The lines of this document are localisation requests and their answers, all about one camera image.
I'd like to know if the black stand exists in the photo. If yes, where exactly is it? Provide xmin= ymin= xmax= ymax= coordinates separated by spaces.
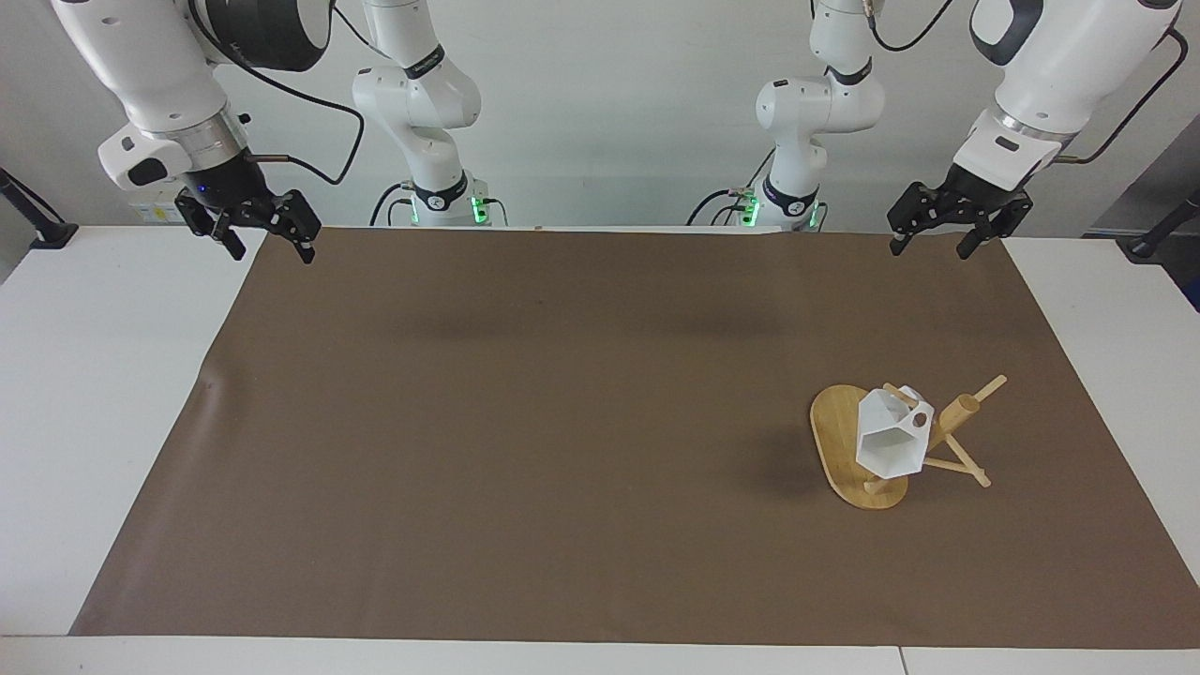
xmin=0 ymin=167 xmax=80 ymax=250
xmin=1119 ymin=187 xmax=1200 ymax=264

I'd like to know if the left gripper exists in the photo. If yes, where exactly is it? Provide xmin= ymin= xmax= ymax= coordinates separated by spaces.
xmin=887 ymin=163 xmax=1035 ymax=262

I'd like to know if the black cable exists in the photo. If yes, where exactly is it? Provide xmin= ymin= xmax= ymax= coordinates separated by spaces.
xmin=864 ymin=0 xmax=957 ymax=53
xmin=369 ymin=181 xmax=415 ymax=228
xmin=686 ymin=148 xmax=781 ymax=228
xmin=1050 ymin=28 xmax=1190 ymax=167
xmin=190 ymin=0 xmax=367 ymax=187

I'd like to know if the white faceted cup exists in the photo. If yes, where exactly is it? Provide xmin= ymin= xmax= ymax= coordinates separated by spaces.
xmin=854 ymin=382 xmax=937 ymax=477

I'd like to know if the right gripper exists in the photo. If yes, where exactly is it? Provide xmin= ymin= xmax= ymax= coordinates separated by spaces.
xmin=175 ymin=149 xmax=323 ymax=265

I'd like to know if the wooden cup rack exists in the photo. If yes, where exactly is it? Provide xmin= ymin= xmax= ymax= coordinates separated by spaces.
xmin=810 ymin=374 xmax=1010 ymax=512

